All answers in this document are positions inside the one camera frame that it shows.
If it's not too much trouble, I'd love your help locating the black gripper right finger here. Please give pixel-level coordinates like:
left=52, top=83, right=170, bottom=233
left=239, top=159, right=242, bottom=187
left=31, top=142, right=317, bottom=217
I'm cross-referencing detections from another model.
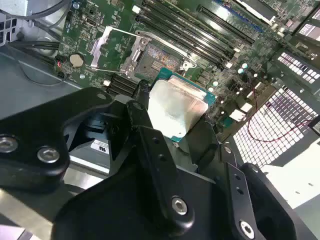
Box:
left=179, top=119, right=310, bottom=240

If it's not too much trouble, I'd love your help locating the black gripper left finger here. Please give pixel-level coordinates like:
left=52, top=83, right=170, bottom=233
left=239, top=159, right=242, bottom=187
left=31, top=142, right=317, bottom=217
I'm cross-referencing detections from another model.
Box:
left=0, top=80, right=196, bottom=237

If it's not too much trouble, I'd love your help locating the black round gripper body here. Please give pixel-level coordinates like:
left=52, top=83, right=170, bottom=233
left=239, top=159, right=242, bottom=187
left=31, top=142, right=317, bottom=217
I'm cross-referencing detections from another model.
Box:
left=53, top=159, right=236, bottom=240

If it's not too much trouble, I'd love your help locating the metal socket cover frame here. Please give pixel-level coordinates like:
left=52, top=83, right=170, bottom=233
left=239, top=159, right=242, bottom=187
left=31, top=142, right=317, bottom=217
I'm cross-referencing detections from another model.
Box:
left=88, top=25, right=152, bottom=76

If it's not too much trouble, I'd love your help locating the silver green CPU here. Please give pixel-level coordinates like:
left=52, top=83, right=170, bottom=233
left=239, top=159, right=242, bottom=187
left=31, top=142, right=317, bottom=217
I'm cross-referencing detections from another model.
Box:
left=147, top=66, right=218, bottom=144

